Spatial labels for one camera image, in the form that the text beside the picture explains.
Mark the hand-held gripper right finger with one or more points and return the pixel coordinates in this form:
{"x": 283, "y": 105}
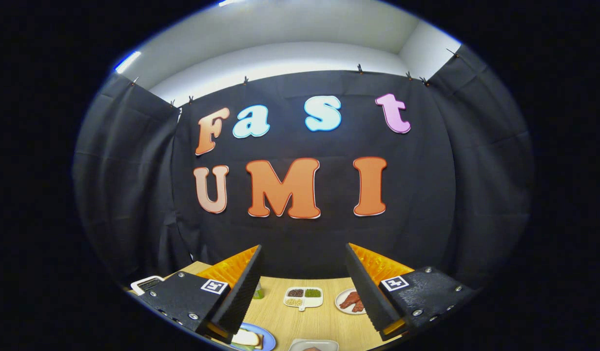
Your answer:
{"x": 365, "y": 292}

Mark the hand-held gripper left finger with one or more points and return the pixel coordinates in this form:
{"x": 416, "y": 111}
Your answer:
{"x": 241, "y": 297}

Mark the toasted bread slice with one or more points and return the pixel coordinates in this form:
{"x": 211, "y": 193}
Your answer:
{"x": 246, "y": 337}

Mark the brown meat piece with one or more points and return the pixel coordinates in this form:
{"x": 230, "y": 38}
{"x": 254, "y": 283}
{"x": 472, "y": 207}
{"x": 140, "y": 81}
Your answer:
{"x": 358, "y": 306}
{"x": 349, "y": 300}

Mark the green drink bottle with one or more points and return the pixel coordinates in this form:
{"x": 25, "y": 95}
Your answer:
{"x": 259, "y": 292}

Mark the white oval meat plate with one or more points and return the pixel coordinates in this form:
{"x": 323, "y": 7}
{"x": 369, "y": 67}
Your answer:
{"x": 339, "y": 305}

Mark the blue plate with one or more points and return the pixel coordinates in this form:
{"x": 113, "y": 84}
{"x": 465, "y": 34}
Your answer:
{"x": 268, "y": 336}

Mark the pile of yellow soybeans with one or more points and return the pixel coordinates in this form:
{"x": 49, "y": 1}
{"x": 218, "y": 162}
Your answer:
{"x": 293, "y": 302}

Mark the pile of green beans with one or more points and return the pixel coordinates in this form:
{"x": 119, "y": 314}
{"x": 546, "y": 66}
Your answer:
{"x": 313, "y": 293}

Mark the pile of dark beans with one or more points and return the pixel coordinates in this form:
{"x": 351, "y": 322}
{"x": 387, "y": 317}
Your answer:
{"x": 295, "y": 293}

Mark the white divided dish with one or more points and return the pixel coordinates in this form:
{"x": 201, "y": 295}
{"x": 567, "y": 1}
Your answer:
{"x": 312, "y": 303}

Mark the white square plate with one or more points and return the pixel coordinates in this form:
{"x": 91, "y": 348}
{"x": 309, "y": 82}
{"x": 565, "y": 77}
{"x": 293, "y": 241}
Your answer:
{"x": 329, "y": 345}

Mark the white toaster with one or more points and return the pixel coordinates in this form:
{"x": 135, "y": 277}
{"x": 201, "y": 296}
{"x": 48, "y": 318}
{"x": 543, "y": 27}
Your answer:
{"x": 134, "y": 285}

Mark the row of black cloth clips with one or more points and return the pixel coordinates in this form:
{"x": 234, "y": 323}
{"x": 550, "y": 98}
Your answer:
{"x": 359, "y": 68}

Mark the ceiling light strip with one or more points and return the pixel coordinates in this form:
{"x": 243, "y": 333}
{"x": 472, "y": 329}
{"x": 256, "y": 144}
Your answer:
{"x": 128, "y": 62}
{"x": 229, "y": 2}

